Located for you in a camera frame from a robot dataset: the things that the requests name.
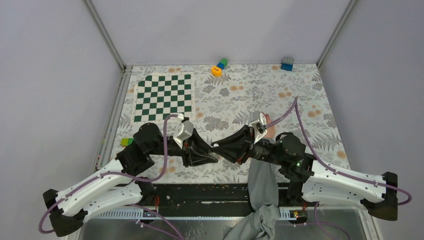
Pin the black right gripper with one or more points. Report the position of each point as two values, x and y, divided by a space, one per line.
234 146

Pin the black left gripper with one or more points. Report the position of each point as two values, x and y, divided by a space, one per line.
196 151

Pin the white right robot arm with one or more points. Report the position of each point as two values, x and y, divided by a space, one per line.
309 180

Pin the grey sleeved forearm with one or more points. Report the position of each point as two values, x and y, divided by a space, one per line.
263 193

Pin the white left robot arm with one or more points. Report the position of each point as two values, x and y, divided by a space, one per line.
119 182

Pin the person's hand with painted nails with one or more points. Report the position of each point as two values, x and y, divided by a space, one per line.
271 131

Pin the floral tablecloth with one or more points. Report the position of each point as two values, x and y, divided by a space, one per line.
224 104

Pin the green white chessboard mat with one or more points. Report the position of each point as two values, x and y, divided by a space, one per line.
158 95

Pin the blue yellow toy car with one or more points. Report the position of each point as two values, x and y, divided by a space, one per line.
126 142

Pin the yellow blue green toy blocks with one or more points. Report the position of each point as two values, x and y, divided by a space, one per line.
218 69

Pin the blue grey toy block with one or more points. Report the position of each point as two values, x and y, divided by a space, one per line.
287 63

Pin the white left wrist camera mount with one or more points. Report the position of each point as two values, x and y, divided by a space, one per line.
184 130

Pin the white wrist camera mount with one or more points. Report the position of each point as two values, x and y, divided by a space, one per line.
258 123
184 130

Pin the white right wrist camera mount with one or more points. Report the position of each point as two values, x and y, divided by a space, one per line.
258 123

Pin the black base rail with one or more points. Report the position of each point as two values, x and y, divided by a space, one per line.
198 200

